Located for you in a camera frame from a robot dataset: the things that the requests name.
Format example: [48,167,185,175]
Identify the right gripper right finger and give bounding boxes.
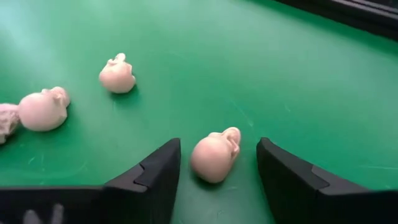
[256,137,398,224]

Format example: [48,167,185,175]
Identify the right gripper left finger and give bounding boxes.
[0,138,182,224]

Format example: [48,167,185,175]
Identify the small beige plastic skull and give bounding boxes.
[190,126,242,184]
[98,52,137,94]
[17,86,71,132]

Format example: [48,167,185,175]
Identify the small white ghost figure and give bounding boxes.
[0,103,21,144]

